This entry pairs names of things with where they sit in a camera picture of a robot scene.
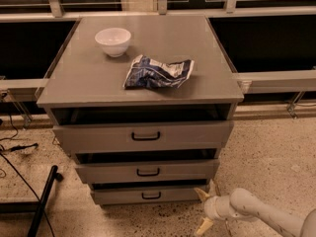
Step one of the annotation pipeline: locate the crumpled blue white chip bag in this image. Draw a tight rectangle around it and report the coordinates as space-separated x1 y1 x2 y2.
123 54 195 89

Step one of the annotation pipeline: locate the grey drawer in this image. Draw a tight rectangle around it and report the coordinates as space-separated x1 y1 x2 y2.
91 184 209 205
75 160 219 184
53 120 233 153

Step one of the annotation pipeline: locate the white ceramic bowl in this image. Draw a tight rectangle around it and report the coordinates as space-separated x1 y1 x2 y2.
95 28 131 57

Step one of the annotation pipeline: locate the grey drawer cabinet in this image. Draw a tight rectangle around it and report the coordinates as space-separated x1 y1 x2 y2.
38 16 243 192

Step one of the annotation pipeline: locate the black floor cable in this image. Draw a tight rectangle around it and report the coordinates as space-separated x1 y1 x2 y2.
0 92 57 237

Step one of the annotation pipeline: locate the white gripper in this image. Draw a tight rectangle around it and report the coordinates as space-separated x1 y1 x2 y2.
195 180 235 237

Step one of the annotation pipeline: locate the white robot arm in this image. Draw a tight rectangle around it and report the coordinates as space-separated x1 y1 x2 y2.
195 188 316 237

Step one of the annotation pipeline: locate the metal window railing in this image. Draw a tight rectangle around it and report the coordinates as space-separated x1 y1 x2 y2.
0 0 316 120

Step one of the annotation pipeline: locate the black metal stand leg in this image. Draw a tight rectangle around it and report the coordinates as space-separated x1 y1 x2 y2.
0 165 63 237

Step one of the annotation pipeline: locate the grey top drawer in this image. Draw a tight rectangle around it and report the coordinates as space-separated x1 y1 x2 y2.
53 120 233 153

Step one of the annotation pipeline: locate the grey middle drawer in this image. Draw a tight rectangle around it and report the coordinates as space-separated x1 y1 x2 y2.
75 160 219 184

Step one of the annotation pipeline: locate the grey bottom drawer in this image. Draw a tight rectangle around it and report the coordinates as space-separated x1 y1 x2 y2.
91 184 209 205

